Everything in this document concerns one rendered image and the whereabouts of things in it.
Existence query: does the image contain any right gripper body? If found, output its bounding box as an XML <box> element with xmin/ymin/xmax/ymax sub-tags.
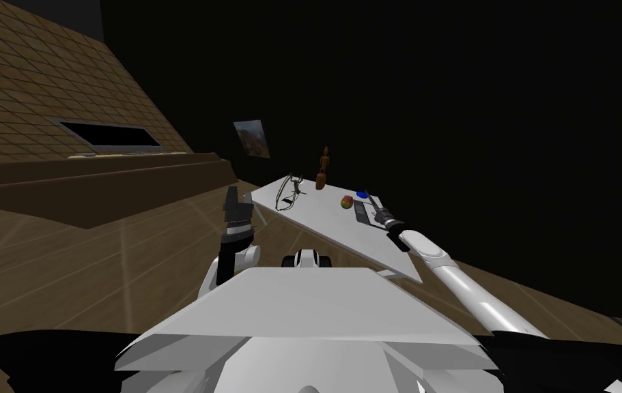
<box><xmin>373</xmin><ymin>207</ymin><xmax>402</xmax><ymax>232</ymax></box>

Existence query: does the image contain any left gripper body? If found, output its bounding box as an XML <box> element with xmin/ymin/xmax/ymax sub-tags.
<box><xmin>223</xmin><ymin>200</ymin><xmax>255</xmax><ymax>224</ymax></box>

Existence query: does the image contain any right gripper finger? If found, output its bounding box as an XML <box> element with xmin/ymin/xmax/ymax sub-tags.
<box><xmin>363</xmin><ymin>190</ymin><xmax>384</xmax><ymax>214</ymax></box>

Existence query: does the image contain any dark grey flat slab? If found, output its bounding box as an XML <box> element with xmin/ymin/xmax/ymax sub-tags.
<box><xmin>352</xmin><ymin>200</ymin><xmax>372</xmax><ymax>227</ymax></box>

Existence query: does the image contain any white table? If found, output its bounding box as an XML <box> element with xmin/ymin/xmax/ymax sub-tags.
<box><xmin>249</xmin><ymin>174</ymin><xmax>424</xmax><ymax>285</ymax></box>

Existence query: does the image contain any orange wooden figure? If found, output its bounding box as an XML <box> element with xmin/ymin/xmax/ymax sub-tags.
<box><xmin>315</xmin><ymin>145</ymin><xmax>333</xmax><ymax>192</ymax></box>

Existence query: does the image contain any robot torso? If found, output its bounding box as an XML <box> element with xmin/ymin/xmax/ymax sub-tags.
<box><xmin>113</xmin><ymin>248</ymin><xmax>505</xmax><ymax>393</ymax></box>

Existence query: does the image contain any dark window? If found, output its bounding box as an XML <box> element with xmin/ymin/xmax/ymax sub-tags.
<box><xmin>53</xmin><ymin>119</ymin><xmax>164</xmax><ymax>154</ymax></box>

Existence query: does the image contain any brown long low bench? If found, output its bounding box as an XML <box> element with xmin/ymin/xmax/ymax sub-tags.
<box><xmin>0</xmin><ymin>152</ymin><xmax>239</xmax><ymax>231</ymax></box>

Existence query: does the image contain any picture on wall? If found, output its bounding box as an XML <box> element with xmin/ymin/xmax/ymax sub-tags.
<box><xmin>233</xmin><ymin>119</ymin><xmax>272</xmax><ymax>160</ymax></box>

